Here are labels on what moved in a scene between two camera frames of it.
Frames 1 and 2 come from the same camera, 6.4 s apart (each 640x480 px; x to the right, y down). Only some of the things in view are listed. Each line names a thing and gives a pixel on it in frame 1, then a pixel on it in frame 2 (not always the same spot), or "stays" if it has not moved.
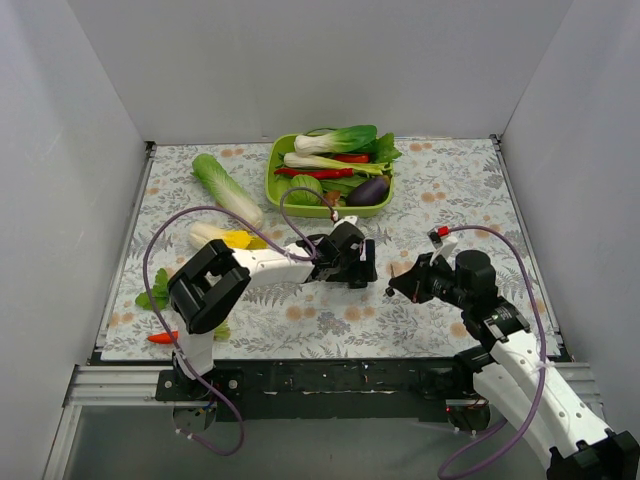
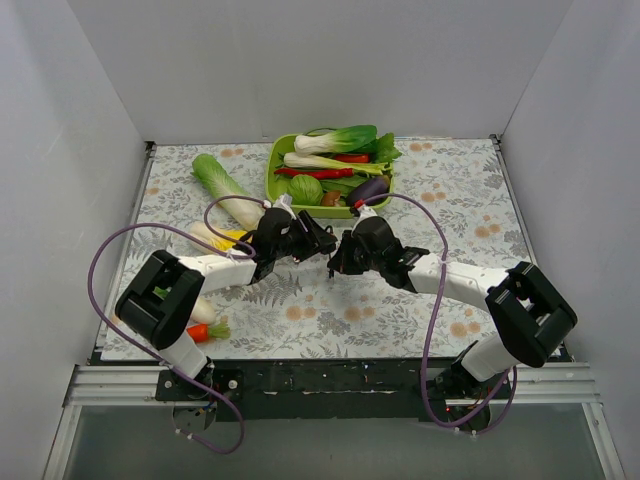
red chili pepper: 323,173 stays
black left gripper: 365,262 → 310,235
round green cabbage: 304,196 stays
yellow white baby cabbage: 203,232 stays
